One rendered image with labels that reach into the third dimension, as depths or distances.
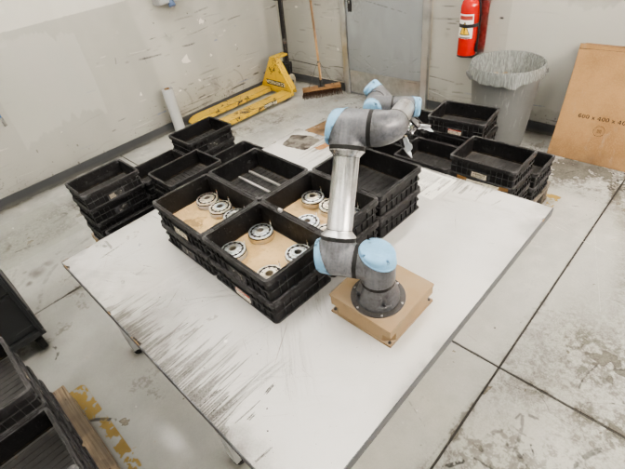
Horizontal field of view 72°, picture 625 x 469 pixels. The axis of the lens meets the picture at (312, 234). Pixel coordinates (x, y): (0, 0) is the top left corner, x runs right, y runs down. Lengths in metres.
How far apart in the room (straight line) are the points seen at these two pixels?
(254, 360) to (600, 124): 3.21
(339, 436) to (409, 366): 0.32
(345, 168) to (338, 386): 0.68
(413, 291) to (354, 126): 0.60
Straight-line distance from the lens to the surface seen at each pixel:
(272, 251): 1.68
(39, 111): 4.63
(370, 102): 1.72
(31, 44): 4.56
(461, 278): 1.73
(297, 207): 1.90
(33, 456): 2.10
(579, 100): 3.97
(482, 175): 2.67
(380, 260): 1.32
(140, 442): 2.37
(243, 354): 1.54
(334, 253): 1.36
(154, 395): 2.47
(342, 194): 1.35
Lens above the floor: 1.91
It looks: 39 degrees down
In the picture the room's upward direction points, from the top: 9 degrees counter-clockwise
